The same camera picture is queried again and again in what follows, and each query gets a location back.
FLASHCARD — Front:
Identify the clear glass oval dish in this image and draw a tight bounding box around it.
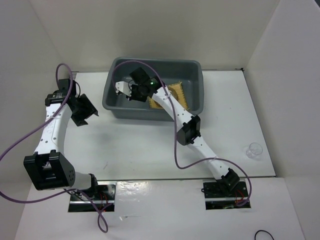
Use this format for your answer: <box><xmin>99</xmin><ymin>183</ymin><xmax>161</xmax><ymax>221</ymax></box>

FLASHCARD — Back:
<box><xmin>168</xmin><ymin>87</ymin><xmax>182</xmax><ymax>101</ymax></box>

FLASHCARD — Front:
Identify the bamboo woven mat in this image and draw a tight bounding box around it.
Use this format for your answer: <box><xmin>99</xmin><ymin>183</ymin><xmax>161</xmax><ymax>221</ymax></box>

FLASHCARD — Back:
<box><xmin>147</xmin><ymin>81</ymin><xmax>189</xmax><ymax>110</ymax></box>

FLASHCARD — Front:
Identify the clear plastic cup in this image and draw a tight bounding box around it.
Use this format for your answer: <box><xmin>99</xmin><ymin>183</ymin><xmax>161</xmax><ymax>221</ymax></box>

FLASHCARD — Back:
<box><xmin>245</xmin><ymin>142</ymin><xmax>263</xmax><ymax>159</ymax></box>

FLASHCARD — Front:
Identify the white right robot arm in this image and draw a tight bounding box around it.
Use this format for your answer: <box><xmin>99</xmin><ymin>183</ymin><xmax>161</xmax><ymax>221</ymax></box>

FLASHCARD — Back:
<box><xmin>129</xmin><ymin>67</ymin><xmax>240</xmax><ymax>197</ymax></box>

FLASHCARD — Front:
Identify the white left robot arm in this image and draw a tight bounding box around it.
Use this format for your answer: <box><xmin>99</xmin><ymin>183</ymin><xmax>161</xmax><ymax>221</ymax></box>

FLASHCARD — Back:
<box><xmin>23</xmin><ymin>78</ymin><xmax>100</xmax><ymax>200</ymax></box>

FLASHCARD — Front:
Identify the grey plastic bin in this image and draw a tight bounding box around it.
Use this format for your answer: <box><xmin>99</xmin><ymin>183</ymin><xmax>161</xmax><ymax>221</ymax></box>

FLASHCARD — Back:
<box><xmin>102</xmin><ymin>57</ymin><xmax>204</xmax><ymax>122</ymax></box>

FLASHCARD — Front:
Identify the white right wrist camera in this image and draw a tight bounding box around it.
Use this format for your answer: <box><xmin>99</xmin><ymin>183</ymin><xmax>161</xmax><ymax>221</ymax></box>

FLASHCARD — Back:
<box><xmin>115</xmin><ymin>81</ymin><xmax>132</xmax><ymax>97</ymax></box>

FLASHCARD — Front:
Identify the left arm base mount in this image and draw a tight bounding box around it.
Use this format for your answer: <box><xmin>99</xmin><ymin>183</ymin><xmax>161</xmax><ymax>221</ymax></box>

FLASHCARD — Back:
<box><xmin>68</xmin><ymin>181</ymin><xmax>117</xmax><ymax>213</ymax></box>

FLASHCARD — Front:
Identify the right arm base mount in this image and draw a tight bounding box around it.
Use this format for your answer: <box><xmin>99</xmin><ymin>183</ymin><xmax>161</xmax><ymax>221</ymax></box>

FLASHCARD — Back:
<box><xmin>201</xmin><ymin>181</ymin><xmax>251</xmax><ymax>210</ymax></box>

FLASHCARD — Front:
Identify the black cable loop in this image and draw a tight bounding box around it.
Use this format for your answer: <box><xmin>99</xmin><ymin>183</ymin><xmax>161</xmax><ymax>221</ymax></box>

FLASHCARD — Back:
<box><xmin>254</xmin><ymin>229</ymin><xmax>276</xmax><ymax>240</ymax></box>

